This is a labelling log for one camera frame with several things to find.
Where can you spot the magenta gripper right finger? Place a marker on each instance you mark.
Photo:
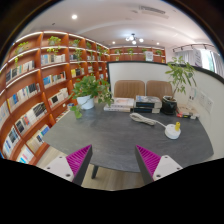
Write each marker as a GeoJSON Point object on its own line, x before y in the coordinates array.
{"type": "Point", "coordinates": [154, 167]}

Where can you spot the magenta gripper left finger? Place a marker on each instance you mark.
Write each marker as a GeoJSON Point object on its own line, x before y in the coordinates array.
{"type": "Point", "coordinates": [72, 167]}

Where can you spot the yellow charger plug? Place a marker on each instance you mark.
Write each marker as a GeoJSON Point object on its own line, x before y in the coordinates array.
{"type": "Point", "coordinates": [177, 126]}

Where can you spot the dark table leg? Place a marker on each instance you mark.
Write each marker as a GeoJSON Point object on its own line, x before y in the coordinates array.
{"type": "Point", "coordinates": [94, 171]}

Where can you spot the white round socket base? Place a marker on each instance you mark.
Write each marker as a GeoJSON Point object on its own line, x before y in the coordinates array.
{"type": "Point", "coordinates": [171, 133]}

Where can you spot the right stack of books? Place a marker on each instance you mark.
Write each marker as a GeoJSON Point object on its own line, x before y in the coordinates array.
{"type": "Point", "coordinates": [147, 104]}

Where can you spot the stack of books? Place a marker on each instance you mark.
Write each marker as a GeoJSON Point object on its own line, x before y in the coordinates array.
{"type": "Point", "coordinates": [120, 104]}
{"type": "Point", "coordinates": [147, 104]}

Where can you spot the left stack of books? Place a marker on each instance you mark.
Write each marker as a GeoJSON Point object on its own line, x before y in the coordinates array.
{"type": "Point", "coordinates": [120, 104]}

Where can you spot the green plant in white pot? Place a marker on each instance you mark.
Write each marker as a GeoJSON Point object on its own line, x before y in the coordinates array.
{"type": "Point", "coordinates": [89, 87]}

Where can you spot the right brown chair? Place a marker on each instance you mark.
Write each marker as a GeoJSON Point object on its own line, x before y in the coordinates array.
{"type": "Point", "coordinates": [158, 89]}

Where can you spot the brown chair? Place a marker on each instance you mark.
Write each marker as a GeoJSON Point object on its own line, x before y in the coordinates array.
{"type": "Point", "coordinates": [158, 89]}
{"type": "Point", "coordinates": [129, 88]}

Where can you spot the left brown chair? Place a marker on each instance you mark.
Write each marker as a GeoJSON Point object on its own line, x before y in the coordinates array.
{"type": "Point", "coordinates": [129, 88]}

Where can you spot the tall plant in black pot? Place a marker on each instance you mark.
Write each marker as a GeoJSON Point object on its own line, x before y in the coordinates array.
{"type": "Point", "coordinates": [181, 73]}

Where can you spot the orange wooden bookshelf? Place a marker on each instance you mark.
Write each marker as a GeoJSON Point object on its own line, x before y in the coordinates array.
{"type": "Point", "coordinates": [36, 79]}

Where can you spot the ceiling chandelier lamp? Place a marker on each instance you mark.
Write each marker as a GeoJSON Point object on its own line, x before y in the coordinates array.
{"type": "Point", "coordinates": [134, 40]}

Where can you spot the small items by wall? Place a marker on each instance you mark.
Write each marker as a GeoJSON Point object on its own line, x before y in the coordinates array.
{"type": "Point", "coordinates": [184, 112]}

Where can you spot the white wall sockets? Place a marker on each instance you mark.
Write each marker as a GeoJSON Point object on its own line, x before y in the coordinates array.
{"type": "Point", "coordinates": [200, 101]}

